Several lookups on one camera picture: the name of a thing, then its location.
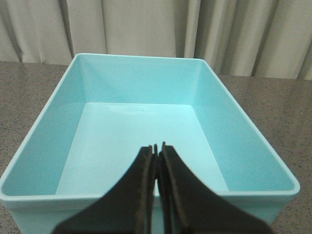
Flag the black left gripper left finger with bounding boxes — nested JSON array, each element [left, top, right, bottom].
[[54, 146, 157, 234]]

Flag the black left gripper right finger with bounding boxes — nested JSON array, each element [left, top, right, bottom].
[[157, 143, 272, 234]]

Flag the light blue plastic box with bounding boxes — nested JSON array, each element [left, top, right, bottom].
[[0, 53, 300, 234]]

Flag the white pleated curtain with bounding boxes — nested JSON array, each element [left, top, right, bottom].
[[0, 0, 312, 80]]

